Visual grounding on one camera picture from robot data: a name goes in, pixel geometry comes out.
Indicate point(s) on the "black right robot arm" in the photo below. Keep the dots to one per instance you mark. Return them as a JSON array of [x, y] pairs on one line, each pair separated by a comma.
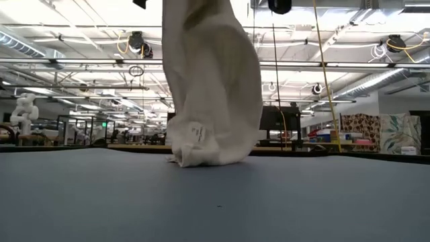
[[279, 6]]

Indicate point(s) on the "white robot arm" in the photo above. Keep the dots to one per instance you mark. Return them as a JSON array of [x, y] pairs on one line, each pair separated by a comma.
[[25, 111]]

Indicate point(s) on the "brown floral fabric panel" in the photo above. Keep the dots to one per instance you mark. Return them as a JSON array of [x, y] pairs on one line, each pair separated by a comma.
[[361, 127]]

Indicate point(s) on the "black frame cage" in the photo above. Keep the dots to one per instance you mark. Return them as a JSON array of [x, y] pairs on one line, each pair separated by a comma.
[[57, 131]]

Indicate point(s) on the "green leaf fabric panel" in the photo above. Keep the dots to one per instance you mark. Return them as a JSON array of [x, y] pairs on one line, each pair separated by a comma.
[[399, 131]]

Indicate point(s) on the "black cabinet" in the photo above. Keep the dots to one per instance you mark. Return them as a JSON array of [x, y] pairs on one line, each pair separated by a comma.
[[426, 134]]

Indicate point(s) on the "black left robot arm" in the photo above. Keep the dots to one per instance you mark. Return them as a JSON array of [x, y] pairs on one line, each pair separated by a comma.
[[139, 3]]

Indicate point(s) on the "white tub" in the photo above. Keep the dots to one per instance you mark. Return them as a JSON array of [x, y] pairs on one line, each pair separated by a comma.
[[408, 150]]

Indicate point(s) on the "white checked towel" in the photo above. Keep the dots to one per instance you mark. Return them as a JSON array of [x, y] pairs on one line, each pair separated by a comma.
[[211, 101]]

